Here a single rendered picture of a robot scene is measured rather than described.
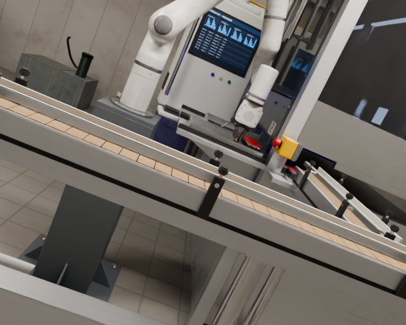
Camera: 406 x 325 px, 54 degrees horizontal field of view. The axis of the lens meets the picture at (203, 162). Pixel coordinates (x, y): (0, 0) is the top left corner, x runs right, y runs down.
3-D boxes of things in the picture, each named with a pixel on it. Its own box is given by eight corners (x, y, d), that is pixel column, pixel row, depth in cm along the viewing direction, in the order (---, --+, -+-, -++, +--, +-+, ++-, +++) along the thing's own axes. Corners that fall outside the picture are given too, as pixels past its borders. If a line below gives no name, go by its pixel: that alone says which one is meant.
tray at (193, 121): (251, 147, 196) (254, 140, 195) (260, 161, 171) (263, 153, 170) (187, 120, 191) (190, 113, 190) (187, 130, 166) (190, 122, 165)
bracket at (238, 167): (246, 188, 181) (259, 162, 178) (247, 190, 178) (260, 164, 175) (177, 159, 176) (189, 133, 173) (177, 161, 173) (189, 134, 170)
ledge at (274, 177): (294, 184, 166) (296, 180, 166) (302, 195, 154) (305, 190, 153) (264, 171, 165) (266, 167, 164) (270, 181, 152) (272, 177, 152)
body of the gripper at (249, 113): (245, 96, 167) (234, 120, 170) (267, 106, 168) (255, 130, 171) (243, 95, 174) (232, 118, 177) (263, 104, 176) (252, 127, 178)
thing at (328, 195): (281, 183, 167) (299, 149, 163) (314, 196, 169) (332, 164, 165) (342, 268, 101) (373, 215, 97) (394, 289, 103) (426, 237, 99)
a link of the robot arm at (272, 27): (258, 18, 173) (247, 88, 181) (266, 15, 158) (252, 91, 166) (278, 20, 174) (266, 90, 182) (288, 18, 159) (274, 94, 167)
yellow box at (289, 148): (290, 157, 162) (298, 141, 160) (294, 162, 155) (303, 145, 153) (273, 150, 161) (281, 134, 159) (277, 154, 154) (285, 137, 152)
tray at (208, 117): (257, 140, 230) (260, 135, 229) (265, 151, 205) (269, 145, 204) (203, 117, 225) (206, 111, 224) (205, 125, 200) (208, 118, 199)
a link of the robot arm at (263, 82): (246, 90, 175) (249, 93, 166) (259, 62, 172) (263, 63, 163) (263, 98, 176) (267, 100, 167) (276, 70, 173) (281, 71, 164)
